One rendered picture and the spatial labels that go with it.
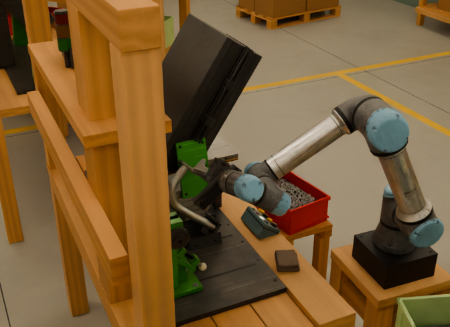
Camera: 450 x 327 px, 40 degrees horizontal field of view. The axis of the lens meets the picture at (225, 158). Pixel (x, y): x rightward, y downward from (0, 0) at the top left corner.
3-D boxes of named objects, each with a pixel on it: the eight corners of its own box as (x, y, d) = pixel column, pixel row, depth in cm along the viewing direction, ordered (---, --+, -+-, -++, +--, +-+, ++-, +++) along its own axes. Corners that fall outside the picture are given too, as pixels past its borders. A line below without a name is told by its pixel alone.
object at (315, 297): (184, 156, 325) (183, 131, 318) (352, 347, 205) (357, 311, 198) (159, 161, 320) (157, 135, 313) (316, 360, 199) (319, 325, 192)
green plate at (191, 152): (203, 187, 237) (196, 133, 233) (211, 192, 230) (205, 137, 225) (175, 194, 233) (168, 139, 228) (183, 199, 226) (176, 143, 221)
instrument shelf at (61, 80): (92, 45, 248) (92, 35, 246) (172, 133, 176) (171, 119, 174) (28, 53, 239) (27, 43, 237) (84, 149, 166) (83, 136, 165)
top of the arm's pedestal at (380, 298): (399, 239, 248) (400, 230, 246) (453, 287, 222) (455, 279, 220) (329, 257, 238) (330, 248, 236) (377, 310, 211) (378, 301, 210)
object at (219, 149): (221, 144, 259) (221, 137, 258) (238, 160, 246) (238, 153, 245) (131, 163, 245) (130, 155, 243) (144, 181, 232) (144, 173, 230)
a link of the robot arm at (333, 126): (362, 76, 195) (234, 165, 198) (378, 89, 185) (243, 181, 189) (377, 103, 201) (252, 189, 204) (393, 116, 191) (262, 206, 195)
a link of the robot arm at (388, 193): (404, 207, 225) (409, 174, 219) (423, 228, 214) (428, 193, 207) (373, 212, 223) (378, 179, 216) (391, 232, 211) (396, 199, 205)
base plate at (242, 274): (171, 155, 298) (171, 151, 297) (286, 291, 209) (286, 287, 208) (84, 173, 282) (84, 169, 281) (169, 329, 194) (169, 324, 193)
